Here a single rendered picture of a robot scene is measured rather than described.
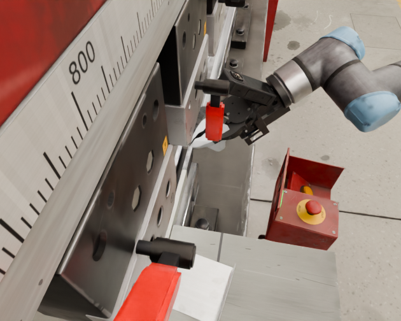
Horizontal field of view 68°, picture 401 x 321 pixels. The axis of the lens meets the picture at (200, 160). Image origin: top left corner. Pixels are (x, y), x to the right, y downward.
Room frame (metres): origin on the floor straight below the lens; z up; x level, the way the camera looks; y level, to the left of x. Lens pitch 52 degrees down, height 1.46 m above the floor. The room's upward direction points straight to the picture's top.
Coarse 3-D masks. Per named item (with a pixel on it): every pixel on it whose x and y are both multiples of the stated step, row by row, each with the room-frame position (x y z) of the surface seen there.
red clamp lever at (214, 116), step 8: (208, 80) 0.28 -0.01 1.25; (216, 80) 0.28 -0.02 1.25; (224, 80) 0.29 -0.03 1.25; (200, 88) 0.28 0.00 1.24; (208, 88) 0.28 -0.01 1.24; (216, 88) 0.28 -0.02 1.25; (224, 88) 0.27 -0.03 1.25; (216, 96) 0.28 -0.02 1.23; (208, 104) 0.28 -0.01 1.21; (216, 104) 0.28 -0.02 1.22; (224, 104) 0.28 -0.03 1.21; (208, 112) 0.28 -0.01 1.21; (216, 112) 0.28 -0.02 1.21; (208, 120) 0.28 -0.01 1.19; (216, 120) 0.27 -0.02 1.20; (208, 128) 0.28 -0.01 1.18; (216, 128) 0.27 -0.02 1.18; (208, 136) 0.28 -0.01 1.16; (216, 136) 0.27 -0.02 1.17
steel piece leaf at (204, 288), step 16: (192, 272) 0.15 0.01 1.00; (208, 272) 0.15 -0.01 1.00; (224, 272) 0.15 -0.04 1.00; (192, 288) 0.13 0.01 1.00; (208, 288) 0.13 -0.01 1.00; (224, 288) 0.13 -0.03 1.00; (176, 304) 0.10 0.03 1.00; (192, 304) 0.10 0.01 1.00; (208, 304) 0.10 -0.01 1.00; (208, 320) 0.08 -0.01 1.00
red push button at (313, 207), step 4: (312, 200) 0.39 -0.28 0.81; (308, 204) 0.38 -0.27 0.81; (312, 204) 0.38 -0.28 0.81; (316, 204) 0.38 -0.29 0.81; (320, 204) 0.38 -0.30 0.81; (308, 208) 0.37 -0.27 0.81; (312, 208) 0.37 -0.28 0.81; (316, 208) 0.37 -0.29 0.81; (320, 208) 0.37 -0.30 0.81; (308, 212) 0.37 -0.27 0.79; (312, 212) 0.36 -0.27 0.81; (316, 212) 0.36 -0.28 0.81; (320, 212) 0.36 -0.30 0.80
